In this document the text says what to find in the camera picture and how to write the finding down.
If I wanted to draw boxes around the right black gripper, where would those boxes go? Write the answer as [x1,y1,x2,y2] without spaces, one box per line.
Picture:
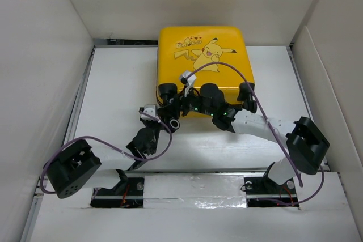
[162,86,215,120]

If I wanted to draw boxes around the yellow cartoon suitcase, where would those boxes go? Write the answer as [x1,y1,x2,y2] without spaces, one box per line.
[157,26,258,119]

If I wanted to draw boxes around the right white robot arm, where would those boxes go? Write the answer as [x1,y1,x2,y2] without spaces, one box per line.
[181,83,330,193]

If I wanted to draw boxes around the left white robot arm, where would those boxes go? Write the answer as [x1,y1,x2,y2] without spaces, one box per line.
[39,104,181,199]

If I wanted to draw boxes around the white foam cover panel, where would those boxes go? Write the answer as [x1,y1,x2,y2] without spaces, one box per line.
[143,174,247,209]

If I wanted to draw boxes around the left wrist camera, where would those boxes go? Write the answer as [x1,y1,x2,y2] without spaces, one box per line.
[139,104,158,120]

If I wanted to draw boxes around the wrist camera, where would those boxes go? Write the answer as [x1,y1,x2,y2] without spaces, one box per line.
[179,70,197,97]
[139,104,158,120]

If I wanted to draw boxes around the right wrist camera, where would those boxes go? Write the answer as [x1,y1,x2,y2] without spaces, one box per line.
[179,70,197,97]

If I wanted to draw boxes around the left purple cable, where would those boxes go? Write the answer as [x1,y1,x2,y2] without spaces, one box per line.
[39,111,173,205]

